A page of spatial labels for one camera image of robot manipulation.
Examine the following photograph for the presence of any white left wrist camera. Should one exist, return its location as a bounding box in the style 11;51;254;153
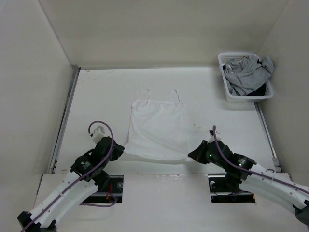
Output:
91;126;105;144

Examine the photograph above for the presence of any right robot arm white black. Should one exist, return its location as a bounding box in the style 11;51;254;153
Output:
188;141;309;225

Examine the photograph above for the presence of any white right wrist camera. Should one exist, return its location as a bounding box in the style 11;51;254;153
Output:
208;130;221;143

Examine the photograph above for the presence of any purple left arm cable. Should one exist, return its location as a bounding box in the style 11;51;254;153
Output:
21;120;118;232

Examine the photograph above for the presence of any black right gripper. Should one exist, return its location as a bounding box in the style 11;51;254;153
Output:
188;140;226;169

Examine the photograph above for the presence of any white plastic laundry basket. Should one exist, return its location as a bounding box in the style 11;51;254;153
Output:
218;52;274;102

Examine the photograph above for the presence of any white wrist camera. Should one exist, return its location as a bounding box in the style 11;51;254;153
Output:
91;126;105;144
208;130;221;143

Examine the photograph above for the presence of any black garment in basket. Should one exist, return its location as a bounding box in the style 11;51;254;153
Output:
247;83;266;96

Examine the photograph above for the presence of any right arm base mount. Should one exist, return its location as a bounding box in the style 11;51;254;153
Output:
208;174;256;203

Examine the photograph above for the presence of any white tank top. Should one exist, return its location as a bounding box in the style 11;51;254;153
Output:
125;89;189;162

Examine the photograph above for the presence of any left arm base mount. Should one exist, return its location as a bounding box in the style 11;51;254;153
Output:
83;175;124;204

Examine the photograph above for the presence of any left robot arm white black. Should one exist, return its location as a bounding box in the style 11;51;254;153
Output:
17;137;125;232

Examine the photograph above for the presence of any grey tank top in basket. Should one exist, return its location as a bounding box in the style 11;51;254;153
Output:
223;55;274;96

